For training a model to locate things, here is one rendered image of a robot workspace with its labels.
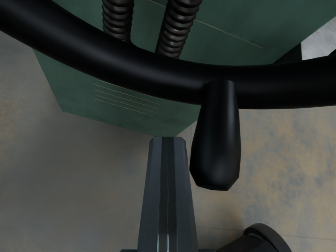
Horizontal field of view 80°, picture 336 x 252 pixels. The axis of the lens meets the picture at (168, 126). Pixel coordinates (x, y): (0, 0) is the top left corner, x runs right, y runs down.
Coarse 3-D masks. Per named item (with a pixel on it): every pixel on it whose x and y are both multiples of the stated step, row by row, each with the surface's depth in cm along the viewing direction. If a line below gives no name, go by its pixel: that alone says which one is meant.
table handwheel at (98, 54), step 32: (0, 0) 9; (32, 0) 10; (32, 32) 10; (64, 32) 11; (96, 32) 12; (96, 64) 12; (128, 64) 12; (160, 64) 12; (192, 64) 13; (288, 64) 12; (320, 64) 11; (160, 96) 13; (192, 96) 13; (256, 96) 12; (288, 96) 11; (320, 96) 11
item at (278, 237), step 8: (256, 224) 76; (264, 224) 74; (248, 232) 77; (256, 232) 73; (264, 232) 71; (272, 232) 70; (272, 240) 68; (280, 240) 68; (280, 248) 66; (288, 248) 66
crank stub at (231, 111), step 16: (224, 80) 11; (208, 96) 11; (224, 96) 10; (208, 112) 10; (224, 112) 10; (208, 128) 10; (224, 128) 10; (192, 144) 10; (208, 144) 9; (224, 144) 9; (240, 144) 10; (192, 160) 10; (208, 160) 9; (224, 160) 9; (240, 160) 10; (192, 176) 10; (208, 176) 9; (224, 176) 9
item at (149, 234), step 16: (160, 144) 10; (160, 160) 9; (160, 176) 8; (144, 192) 8; (160, 192) 7; (144, 208) 7; (160, 208) 7; (144, 224) 6; (160, 224) 6; (144, 240) 6; (160, 240) 6
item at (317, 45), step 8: (328, 24) 34; (320, 32) 33; (328, 32) 33; (304, 40) 31; (312, 40) 31; (320, 40) 32; (328, 40) 33; (296, 48) 31; (304, 48) 30; (312, 48) 31; (320, 48) 31; (328, 48) 32; (288, 56) 32; (296, 56) 30; (304, 56) 29; (312, 56) 30; (320, 56) 31
